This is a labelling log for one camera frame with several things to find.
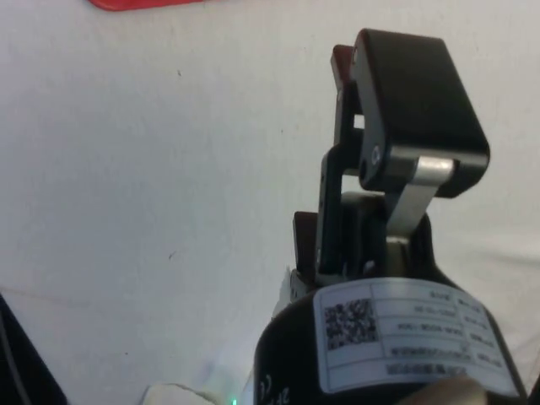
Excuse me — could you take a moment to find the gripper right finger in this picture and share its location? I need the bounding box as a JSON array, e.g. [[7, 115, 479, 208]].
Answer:
[[352, 27, 492, 254]]

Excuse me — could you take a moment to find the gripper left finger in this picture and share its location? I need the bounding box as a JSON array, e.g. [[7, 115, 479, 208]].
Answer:
[[292, 43, 368, 282]]

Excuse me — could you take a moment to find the red tray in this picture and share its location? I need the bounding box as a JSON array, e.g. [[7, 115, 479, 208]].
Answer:
[[87, 0, 240, 13]]

